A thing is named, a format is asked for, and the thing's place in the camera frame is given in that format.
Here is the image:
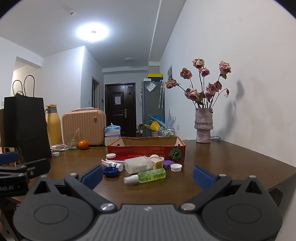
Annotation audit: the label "clear drinking glass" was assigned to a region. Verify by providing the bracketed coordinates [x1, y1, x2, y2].
[64, 128, 79, 150]

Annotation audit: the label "grey refrigerator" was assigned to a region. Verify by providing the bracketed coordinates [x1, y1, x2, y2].
[141, 80, 165, 138]

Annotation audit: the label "purple lavender bunch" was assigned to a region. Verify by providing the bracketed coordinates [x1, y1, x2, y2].
[167, 109, 176, 130]

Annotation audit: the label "blue white tissue pack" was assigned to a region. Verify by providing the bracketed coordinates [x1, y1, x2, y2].
[104, 123, 122, 146]

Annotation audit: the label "blue bottle cap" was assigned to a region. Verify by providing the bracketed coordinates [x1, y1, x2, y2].
[103, 166, 119, 178]

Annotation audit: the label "black paper bag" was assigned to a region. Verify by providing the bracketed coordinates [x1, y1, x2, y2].
[3, 75, 52, 161]

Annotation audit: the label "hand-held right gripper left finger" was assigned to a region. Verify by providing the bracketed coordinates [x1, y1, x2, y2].
[28, 165, 117, 211]

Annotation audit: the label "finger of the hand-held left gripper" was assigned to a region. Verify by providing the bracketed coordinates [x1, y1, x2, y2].
[0, 159, 51, 180]
[0, 152, 19, 166]

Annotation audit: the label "round ceiling light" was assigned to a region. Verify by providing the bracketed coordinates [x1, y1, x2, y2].
[76, 22, 109, 43]

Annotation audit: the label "dried pink roses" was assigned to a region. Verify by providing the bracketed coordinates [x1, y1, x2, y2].
[165, 58, 232, 110]

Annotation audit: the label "red cardboard box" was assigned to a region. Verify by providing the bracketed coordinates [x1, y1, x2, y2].
[107, 136, 186, 162]

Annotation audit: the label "dark entrance door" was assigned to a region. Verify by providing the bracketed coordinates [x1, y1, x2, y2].
[105, 82, 136, 138]

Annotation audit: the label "yellow insulated bottle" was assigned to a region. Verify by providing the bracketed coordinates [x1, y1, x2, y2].
[45, 104, 63, 148]

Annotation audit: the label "pink ribbed suitcase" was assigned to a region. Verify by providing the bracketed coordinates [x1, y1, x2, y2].
[62, 108, 107, 146]

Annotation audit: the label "white nozzle spray bottle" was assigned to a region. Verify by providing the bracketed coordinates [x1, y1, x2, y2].
[101, 159, 124, 172]

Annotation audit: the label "yellow watering can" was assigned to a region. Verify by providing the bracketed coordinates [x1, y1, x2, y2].
[144, 121, 160, 132]

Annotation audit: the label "pink ceramic vase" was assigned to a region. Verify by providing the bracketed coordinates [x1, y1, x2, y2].
[195, 108, 214, 143]

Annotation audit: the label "translucent white square bottle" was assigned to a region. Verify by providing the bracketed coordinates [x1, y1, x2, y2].
[124, 156, 155, 175]

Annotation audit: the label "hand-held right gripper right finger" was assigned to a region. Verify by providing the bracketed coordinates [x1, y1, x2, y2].
[178, 166, 270, 211]

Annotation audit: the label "folded umbrella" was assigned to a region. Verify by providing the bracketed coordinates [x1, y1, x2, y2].
[158, 80, 165, 109]

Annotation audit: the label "green spray bottle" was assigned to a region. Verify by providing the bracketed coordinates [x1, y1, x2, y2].
[123, 167, 167, 187]

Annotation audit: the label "blue plastic rack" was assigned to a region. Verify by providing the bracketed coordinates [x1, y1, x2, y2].
[148, 114, 166, 127]

